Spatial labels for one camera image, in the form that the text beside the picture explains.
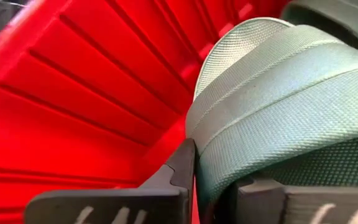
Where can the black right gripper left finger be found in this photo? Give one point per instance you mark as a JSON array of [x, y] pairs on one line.
[[154, 202]]

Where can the red plastic bin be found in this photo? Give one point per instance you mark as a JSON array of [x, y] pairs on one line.
[[73, 109]]

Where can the green rubber slide sandal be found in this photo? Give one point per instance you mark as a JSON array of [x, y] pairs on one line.
[[275, 109]]

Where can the dark grey rubber slide sandal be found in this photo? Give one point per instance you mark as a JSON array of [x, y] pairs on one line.
[[322, 18]]

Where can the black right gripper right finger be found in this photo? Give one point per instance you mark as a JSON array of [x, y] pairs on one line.
[[306, 205]]

